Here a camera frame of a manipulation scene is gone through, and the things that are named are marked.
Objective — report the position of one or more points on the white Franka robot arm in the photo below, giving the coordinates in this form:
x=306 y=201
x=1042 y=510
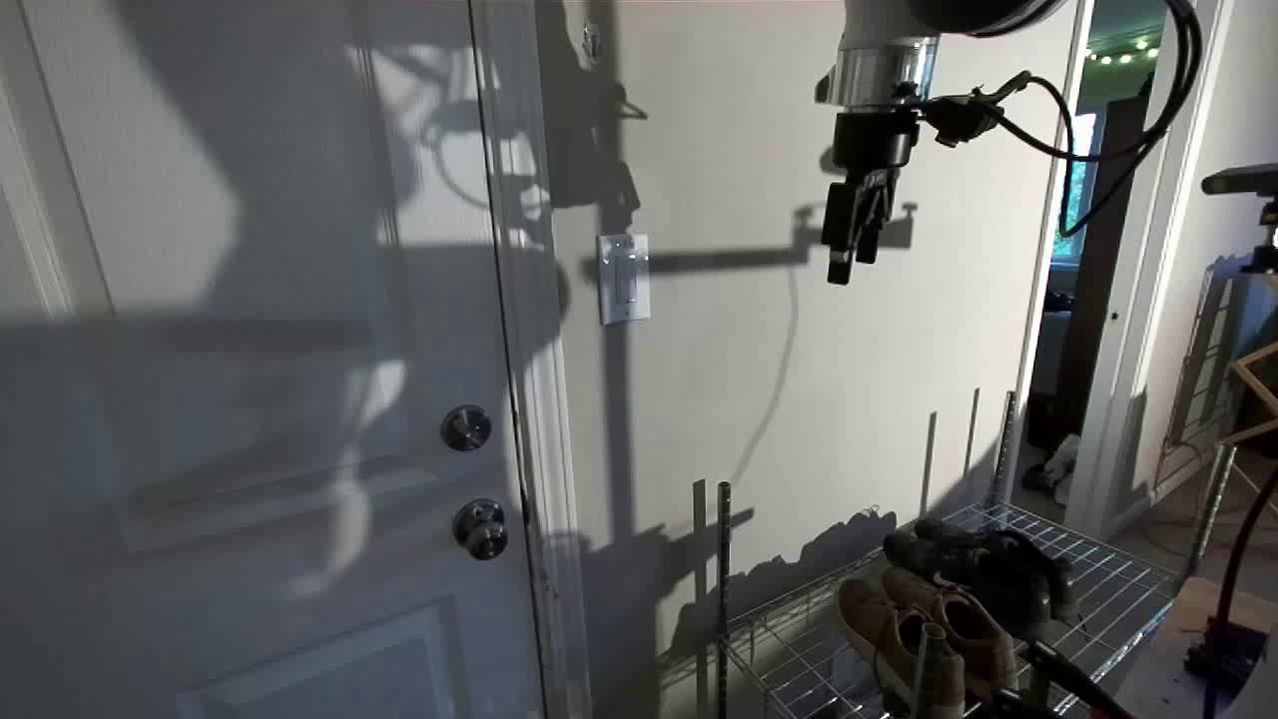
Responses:
x=885 y=42

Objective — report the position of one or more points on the black camera on stand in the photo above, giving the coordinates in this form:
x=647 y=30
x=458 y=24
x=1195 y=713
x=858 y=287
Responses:
x=1246 y=201

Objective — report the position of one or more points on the round deadbolt lock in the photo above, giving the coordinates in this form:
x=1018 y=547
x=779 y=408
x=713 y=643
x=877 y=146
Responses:
x=463 y=428

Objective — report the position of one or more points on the white wall light switch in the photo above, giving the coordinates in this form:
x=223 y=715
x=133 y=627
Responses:
x=625 y=278

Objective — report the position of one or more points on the white panelled door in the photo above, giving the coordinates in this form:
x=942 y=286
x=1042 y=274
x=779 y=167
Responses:
x=253 y=374

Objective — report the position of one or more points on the round metal door knob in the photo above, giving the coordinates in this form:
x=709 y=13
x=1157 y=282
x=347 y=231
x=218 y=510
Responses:
x=480 y=527

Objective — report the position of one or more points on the wooden frame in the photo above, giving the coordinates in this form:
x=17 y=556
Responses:
x=1251 y=402

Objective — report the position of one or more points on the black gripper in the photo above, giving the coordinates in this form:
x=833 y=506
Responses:
x=866 y=147

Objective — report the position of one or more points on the black shoe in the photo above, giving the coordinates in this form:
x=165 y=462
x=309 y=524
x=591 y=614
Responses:
x=1025 y=563
x=948 y=562

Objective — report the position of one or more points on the black stand base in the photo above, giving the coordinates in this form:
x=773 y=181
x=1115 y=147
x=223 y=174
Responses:
x=1230 y=623

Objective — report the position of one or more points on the white door frame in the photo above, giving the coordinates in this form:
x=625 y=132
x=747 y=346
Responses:
x=1131 y=266

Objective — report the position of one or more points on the brown shoe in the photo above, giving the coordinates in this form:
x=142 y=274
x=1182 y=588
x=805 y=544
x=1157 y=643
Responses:
x=897 y=640
x=970 y=632

